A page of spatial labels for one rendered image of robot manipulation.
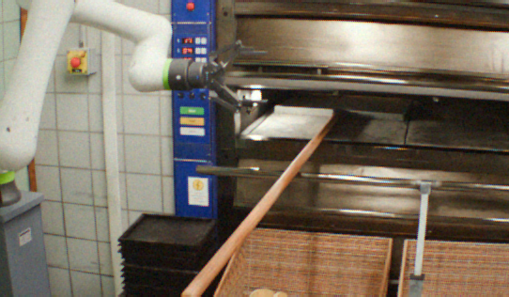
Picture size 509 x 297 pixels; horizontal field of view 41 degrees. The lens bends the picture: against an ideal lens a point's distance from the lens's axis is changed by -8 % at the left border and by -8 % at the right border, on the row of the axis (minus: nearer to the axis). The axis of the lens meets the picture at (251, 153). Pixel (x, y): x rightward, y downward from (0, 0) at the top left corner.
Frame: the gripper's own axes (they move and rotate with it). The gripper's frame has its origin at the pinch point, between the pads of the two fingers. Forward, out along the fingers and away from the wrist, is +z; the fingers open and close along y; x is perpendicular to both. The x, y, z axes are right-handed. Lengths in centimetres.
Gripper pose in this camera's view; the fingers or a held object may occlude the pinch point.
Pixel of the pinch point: (262, 77)
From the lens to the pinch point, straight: 200.0
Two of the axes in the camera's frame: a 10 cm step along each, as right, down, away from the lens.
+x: -2.6, 2.4, -9.3
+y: 0.0, 9.7, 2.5
